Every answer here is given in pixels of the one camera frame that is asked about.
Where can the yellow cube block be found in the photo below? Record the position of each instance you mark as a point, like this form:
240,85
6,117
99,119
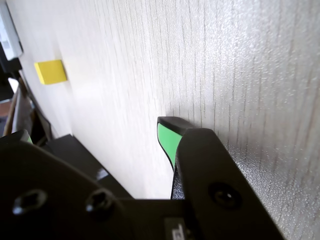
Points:
51,72

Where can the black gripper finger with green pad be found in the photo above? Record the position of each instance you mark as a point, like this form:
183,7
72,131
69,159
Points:
45,180
212,170

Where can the white flat device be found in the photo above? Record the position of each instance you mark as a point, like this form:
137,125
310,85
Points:
8,32

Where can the brown wooden board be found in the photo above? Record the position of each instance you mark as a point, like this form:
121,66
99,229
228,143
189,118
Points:
18,110

